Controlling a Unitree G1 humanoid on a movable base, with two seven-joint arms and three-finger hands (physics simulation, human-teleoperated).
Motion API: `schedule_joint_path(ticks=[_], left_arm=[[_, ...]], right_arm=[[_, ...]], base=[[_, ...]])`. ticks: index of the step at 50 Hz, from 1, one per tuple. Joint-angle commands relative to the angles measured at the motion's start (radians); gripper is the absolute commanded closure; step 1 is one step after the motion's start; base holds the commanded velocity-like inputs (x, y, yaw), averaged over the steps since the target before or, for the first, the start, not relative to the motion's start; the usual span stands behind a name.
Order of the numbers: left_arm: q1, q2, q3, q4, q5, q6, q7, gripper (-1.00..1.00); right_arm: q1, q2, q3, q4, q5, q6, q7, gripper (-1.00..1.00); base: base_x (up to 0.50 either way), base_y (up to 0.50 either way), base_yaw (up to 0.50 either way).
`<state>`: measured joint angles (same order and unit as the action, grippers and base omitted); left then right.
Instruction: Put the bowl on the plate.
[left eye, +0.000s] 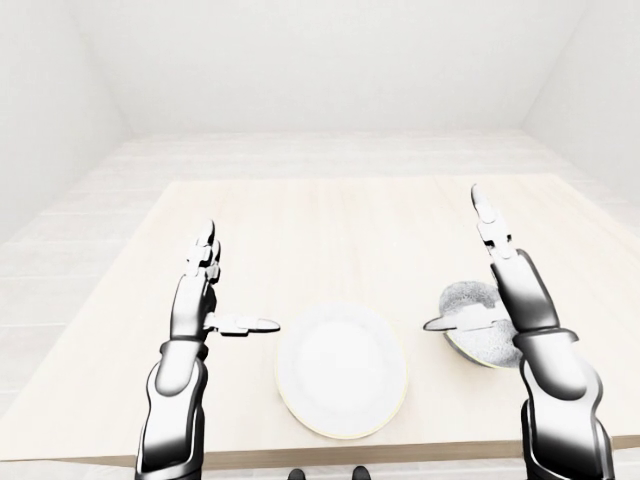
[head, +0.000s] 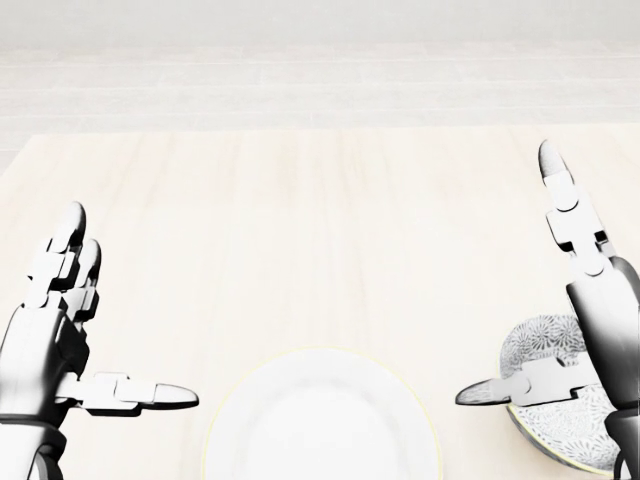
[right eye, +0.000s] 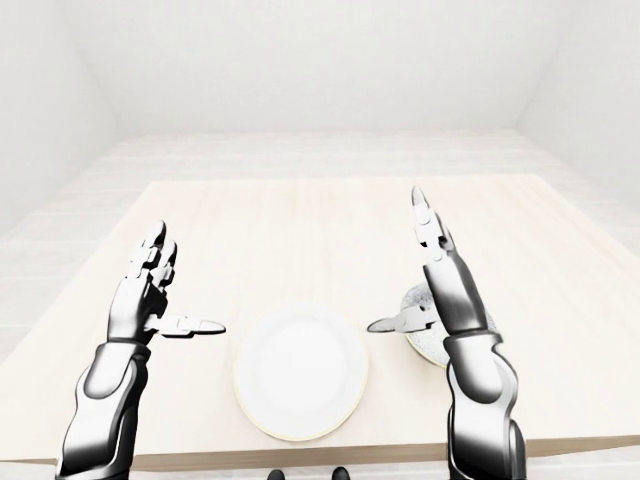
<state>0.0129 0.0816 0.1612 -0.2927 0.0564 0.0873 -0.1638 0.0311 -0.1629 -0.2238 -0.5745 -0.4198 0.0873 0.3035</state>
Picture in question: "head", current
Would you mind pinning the silver robot left hand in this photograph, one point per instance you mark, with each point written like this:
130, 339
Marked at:
35, 350

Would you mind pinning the silver robot right hand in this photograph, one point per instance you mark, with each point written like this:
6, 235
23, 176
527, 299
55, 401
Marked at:
607, 325

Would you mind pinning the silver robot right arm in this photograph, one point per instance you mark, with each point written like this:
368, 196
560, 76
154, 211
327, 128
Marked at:
625, 440

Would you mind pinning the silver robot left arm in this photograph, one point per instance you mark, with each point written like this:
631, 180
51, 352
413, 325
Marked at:
25, 450

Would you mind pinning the patterned bowl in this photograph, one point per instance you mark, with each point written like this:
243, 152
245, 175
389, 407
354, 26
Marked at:
565, 430

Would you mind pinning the white round plate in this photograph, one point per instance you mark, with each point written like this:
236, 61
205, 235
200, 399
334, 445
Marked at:
320, 420

